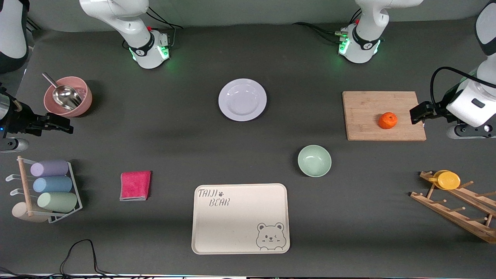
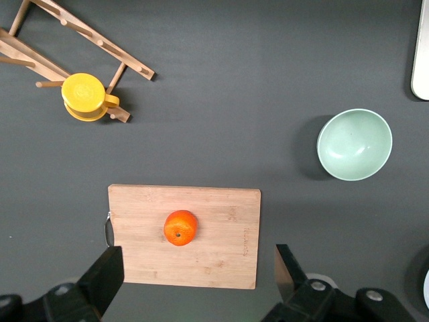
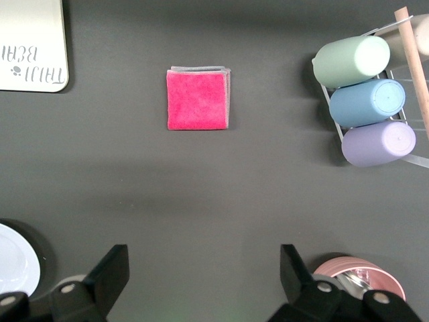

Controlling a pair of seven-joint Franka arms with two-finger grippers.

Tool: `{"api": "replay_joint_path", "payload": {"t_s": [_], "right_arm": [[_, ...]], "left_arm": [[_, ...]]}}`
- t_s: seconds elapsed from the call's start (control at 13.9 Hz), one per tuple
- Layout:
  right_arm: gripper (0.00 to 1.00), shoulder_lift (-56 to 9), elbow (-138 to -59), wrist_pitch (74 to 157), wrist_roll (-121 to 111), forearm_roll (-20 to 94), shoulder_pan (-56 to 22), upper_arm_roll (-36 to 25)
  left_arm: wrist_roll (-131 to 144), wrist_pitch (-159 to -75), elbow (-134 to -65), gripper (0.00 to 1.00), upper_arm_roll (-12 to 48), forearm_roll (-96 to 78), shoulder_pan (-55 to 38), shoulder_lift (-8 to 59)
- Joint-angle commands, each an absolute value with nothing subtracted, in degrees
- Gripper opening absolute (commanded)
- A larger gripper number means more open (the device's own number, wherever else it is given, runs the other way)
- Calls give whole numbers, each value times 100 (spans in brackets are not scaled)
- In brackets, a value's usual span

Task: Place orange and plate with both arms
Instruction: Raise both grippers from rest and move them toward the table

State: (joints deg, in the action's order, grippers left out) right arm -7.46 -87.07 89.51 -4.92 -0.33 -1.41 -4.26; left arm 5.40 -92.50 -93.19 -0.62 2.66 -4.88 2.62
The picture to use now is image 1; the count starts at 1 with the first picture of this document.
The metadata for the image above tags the orange fruit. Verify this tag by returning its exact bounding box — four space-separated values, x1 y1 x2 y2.
378 112 398 130

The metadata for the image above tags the white round plate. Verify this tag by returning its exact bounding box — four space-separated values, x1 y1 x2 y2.
218 78 267 122

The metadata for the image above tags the metal scoop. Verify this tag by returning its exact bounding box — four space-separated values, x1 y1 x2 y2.
42 72 83 111

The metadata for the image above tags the pink bowl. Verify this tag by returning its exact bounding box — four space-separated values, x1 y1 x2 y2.
43 76 93 117

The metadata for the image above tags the purple cup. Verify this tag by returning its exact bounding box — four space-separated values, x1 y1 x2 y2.
30 160 69 177

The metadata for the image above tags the bamboo cutting board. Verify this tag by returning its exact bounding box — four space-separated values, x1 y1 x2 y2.
342 91 427 141

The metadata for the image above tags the blue cup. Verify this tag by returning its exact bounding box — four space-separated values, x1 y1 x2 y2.
33 176 73 193

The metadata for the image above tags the wooden rod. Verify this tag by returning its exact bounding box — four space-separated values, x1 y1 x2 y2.
17 155 34 217

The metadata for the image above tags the yellow cup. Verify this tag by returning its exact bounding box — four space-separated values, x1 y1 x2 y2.
428 170 462 190

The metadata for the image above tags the green cup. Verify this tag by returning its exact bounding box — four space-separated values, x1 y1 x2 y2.
37 192 78 213

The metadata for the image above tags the beige cup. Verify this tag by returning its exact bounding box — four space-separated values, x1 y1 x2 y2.
12 201 49 223

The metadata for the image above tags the pink folded cloth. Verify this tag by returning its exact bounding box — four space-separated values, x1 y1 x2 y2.
119 170 152 202

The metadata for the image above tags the wooden peg rack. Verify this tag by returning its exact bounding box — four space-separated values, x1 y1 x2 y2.
410 170 496 244

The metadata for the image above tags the pale green bowl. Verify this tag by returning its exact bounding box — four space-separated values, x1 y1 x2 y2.
298 145 332 178

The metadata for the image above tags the cream bear print tray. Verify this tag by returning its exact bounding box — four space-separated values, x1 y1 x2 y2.
191 183 290 255

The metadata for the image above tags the white wire cup rack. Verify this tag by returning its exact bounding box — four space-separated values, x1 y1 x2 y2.
5 160 83 224

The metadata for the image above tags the black looped cable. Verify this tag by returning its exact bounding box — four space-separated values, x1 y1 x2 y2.
59 239 117 278

